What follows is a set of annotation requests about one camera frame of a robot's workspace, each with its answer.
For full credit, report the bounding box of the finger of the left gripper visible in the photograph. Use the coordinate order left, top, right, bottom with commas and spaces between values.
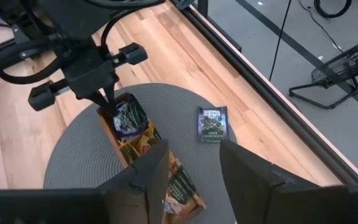
90, 91, 113, 116
104, 85, 117, 116

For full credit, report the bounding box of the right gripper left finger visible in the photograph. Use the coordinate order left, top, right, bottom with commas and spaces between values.
0, 139, 170, 224

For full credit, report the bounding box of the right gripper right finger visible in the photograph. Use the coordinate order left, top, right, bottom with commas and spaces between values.
219, 139, 358, 224

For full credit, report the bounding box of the purple tea packet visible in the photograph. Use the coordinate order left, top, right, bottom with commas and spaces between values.
196, 106, 231, 144
112, 94, 149, 141

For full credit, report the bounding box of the wooden tea caddy box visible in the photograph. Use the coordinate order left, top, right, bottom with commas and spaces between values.
96, 91, 207, 224

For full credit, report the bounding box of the orange mango tea packet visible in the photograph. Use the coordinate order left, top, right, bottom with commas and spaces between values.
119, 135, 155, 162

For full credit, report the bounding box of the beige vanilla tea packet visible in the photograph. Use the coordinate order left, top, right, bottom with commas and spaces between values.
162, 151, 207, 220

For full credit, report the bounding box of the round grey woven placemat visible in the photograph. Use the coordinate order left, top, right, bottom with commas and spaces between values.
44, 82, 239, 224

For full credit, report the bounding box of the black wire floor fan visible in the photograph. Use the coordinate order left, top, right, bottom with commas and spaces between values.
288, 33, 358, 110

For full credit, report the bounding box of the black floor cable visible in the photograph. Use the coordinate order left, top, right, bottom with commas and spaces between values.
268, 0, 293, 82

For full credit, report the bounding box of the coiled black cable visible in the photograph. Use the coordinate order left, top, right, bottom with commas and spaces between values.
313, 0, 353, 19

